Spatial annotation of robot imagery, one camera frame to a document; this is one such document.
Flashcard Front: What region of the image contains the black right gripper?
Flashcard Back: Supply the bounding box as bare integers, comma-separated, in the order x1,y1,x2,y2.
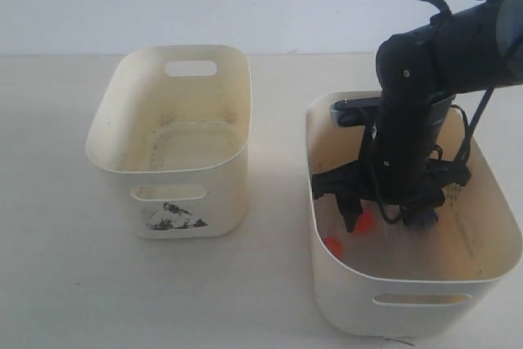
311,159,470,233

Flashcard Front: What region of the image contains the red-capped clear tube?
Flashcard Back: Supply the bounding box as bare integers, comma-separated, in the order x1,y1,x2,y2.
322,237,344,260
353,208,375,235

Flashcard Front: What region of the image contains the cream plastic bin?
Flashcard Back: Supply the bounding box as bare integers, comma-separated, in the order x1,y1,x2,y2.
305,91,523,338
86,45,253,239

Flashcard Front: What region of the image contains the blue-capped clear tube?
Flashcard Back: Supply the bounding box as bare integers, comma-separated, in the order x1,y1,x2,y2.
411,209,439,230

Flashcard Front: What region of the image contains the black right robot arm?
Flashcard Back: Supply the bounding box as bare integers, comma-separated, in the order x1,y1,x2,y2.
311,0,522,232

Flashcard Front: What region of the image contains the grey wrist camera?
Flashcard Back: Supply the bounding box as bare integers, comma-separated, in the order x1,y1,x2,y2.
329,97,379,128

